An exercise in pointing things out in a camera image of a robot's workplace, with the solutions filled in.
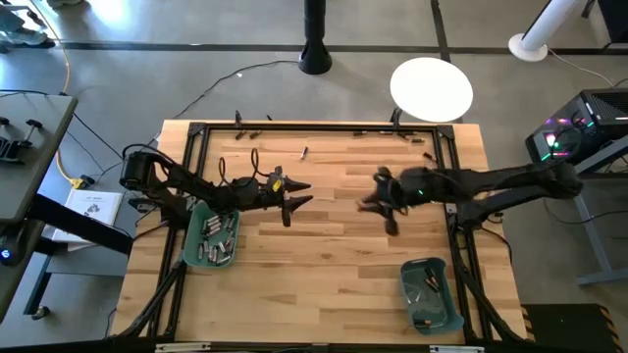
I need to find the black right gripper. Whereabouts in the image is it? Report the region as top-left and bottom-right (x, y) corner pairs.
(355, 166), (426, 238)

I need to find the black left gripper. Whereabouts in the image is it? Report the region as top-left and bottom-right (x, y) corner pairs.
(242, 165), (315, 227)

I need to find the dark teal plastic bin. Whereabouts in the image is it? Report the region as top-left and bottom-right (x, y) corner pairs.
(399, 256), (465, 336)

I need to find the light green plastic bin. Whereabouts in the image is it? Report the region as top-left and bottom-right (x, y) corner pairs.
(182, 200), (241, 270)

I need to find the white round table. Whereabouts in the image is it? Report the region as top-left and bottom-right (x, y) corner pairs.
(389, 56), (475, 125)

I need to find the white paper booklet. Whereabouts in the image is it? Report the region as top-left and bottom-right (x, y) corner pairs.
(50, 187), (125, 245)

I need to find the black lit computer tower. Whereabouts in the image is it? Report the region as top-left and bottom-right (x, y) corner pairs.
(524, 87), (628, 172)

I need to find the black hazard striped mat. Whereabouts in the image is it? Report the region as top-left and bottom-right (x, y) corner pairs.
(518, 302), (628, 353)

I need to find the dark grey desk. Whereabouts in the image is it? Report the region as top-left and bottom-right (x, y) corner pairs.
(0, 92), (135, 323)

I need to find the black device with status light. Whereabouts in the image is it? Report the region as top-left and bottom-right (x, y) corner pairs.
(0, 219), (32, 269)

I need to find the black clamp tool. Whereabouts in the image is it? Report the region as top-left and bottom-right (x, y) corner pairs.
(0, 116), (45, 165)

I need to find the black cabinet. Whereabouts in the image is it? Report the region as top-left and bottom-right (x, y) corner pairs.
(595, 0), (628, 45)

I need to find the person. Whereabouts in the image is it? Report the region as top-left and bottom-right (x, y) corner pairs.
(0, 3), (56, 50)

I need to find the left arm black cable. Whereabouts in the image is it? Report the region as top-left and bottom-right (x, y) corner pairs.
(217, 146), (262, 190)

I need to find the black floor cable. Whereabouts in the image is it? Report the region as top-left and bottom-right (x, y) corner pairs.
(170, 59), (301, 122)

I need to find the black floor post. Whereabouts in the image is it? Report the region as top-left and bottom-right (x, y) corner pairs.
(297, 0), (334, 76)

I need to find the white aluminium bracket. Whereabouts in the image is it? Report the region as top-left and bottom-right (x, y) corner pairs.
(154, 341), (213, 353)
(429, 344), (487, 353)

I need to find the black desk cable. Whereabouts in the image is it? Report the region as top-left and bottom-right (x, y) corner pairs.
(71, 112), (112, 148)

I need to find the white floor post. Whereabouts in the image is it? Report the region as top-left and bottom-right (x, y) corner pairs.
(507, 0), (584, 64)

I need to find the grey metal desk frame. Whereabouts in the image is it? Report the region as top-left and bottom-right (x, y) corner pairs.
(539, 134), (628, 288)

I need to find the yellow cable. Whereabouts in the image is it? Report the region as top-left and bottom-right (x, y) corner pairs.
(27, 0), (85, 191)

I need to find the white floor cable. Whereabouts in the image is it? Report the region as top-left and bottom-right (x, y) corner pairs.
(546, 46), (628, 90)

